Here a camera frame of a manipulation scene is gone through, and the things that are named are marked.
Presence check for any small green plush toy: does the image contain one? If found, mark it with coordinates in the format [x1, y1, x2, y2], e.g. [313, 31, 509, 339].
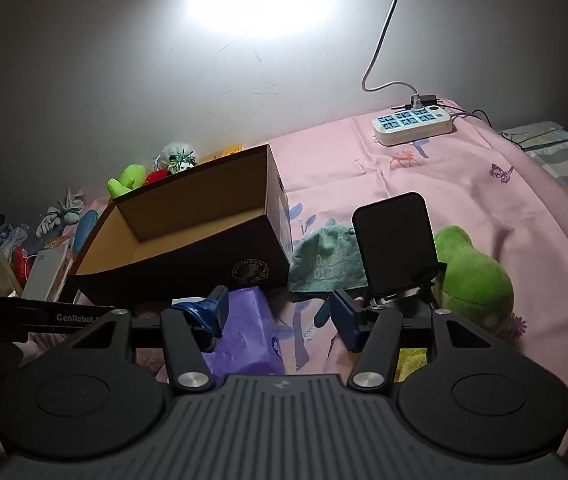
[107, 163, 147, 199]

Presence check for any thin black cable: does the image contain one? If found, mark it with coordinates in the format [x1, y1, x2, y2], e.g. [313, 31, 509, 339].
[451, 108, 530, 151]

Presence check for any white plush with green ribbon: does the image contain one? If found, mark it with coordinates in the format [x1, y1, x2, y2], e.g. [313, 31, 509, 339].
[36, 187, 87, 239]

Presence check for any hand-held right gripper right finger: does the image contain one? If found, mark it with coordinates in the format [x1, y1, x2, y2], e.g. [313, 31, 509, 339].
[331, 290, 500, 392]

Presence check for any pale yellow soft toy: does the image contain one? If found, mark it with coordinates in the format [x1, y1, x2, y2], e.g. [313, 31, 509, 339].
[396, 347, 433, 382]

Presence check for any large green plush toy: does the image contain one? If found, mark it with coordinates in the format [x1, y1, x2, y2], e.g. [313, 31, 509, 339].
[431, 225, 515, 347]

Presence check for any red package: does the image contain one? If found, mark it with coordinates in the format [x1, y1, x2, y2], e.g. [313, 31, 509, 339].
[11, 247, 32, 282]

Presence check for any black folding phone stand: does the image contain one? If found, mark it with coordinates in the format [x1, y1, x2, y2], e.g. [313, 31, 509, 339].
[352, 191, 441, 313]

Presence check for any pink printed bedsheet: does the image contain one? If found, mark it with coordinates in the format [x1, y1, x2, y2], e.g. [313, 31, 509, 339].
[14, 97, 568, 461]

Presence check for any brown cardboard shoe box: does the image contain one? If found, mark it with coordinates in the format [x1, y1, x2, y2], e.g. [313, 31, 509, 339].
[66, 144, 295, 293]

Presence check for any white furry doll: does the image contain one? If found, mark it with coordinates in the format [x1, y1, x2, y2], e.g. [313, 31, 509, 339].
[153, 142, 199, 176]

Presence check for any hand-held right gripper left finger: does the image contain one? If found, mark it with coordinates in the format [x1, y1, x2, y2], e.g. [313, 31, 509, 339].
[71, 285, 229, 394]

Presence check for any purple tissue pack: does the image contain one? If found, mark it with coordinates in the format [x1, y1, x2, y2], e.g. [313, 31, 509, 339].
[199, 286, 285, 377]

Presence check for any blue oblong soft item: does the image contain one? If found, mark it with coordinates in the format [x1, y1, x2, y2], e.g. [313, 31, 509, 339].
[74, 209, 100, 257]

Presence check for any white power cable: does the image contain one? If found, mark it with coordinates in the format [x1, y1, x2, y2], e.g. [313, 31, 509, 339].
[361, 0, 423, 111]

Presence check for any blue white plastic package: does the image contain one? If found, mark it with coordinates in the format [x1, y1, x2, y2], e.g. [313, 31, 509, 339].
[0, 225, 29, 257]

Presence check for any white power strip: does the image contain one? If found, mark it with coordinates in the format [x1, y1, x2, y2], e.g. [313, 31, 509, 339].
[373, 104, 457, 147]

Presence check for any teal key fob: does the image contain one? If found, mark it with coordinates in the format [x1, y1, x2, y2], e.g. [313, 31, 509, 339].
[314, 300, 333, 329]

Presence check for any teal cloth hat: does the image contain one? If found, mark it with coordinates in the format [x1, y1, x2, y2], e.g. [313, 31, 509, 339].
[288, 225, 369, 293]

